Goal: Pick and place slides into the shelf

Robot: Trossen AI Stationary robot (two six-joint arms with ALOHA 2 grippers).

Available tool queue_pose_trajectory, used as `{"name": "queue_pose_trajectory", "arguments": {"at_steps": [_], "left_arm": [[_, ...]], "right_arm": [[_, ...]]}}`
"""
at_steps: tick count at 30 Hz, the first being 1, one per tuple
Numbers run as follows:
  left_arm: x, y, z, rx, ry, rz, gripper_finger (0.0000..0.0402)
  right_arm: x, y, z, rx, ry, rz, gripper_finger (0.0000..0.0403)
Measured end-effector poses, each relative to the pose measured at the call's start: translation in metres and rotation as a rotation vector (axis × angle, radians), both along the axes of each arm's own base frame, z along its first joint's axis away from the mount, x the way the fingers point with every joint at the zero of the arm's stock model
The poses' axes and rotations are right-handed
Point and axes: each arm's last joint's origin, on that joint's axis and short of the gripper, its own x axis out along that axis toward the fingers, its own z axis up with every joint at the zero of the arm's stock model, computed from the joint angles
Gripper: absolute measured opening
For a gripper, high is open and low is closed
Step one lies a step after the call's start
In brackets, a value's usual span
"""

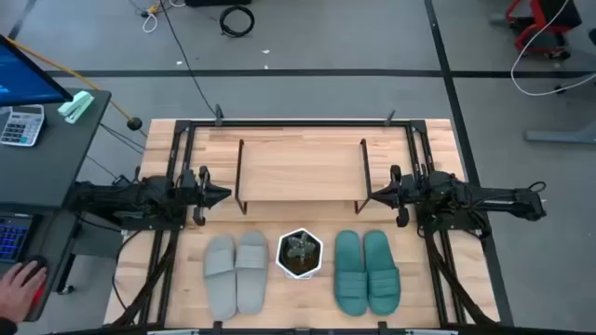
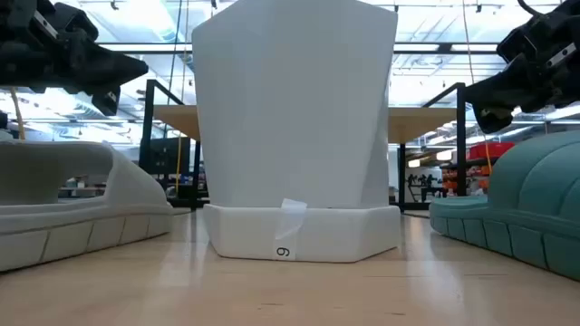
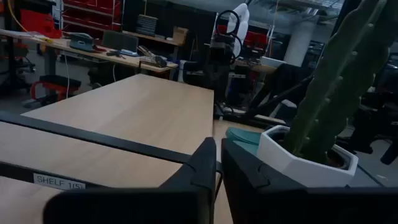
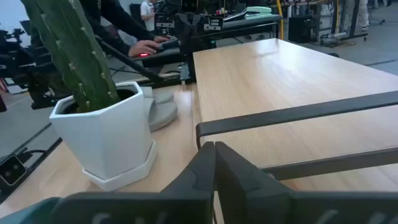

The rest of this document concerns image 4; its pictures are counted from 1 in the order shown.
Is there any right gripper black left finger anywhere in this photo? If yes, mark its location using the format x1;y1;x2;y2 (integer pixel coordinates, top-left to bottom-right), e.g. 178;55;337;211
51;141;216;224

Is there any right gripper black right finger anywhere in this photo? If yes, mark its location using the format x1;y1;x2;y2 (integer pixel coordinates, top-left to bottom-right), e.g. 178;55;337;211
215;141;398;224

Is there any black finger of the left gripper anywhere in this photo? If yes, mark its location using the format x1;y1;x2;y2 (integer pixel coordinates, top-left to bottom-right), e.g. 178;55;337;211
174;12;188;55
187;12;203;54

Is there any grey rubber slide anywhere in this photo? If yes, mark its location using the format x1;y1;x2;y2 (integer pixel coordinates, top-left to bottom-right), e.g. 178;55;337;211
141;86;175;105
143;98;179;133

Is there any wooden shelf with black frame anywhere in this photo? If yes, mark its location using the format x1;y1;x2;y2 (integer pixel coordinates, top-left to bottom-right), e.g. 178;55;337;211
192;37;398;182

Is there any green rubber slide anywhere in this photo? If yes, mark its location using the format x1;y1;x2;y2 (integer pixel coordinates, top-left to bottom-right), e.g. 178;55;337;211
0;197;62;224

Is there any black computer desk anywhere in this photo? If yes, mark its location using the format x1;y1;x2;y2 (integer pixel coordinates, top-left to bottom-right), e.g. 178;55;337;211
130;12;284;68

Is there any person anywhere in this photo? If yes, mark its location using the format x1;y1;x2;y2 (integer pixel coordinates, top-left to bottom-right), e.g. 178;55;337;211
79;0;171;58
139;0;157;32

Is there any black cabinet box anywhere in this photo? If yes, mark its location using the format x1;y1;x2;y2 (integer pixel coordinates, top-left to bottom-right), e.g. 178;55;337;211
288;16;313;44

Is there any white hexagonal plant pot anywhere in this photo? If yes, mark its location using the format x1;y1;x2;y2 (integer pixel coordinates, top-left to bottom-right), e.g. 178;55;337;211
49;81;159;192

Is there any green cactus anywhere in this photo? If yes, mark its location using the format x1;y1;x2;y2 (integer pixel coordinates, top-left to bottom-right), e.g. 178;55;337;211
20;0;121;113

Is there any black robot equipment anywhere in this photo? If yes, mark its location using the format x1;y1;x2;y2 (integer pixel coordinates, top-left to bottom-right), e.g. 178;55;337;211
0;27;73;110

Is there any yellow hanging cable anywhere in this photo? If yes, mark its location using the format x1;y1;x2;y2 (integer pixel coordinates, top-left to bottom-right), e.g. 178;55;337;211
275;0;285;40

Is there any black camera cable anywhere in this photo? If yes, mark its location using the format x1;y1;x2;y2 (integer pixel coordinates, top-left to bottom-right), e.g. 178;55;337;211
17;148;48;163

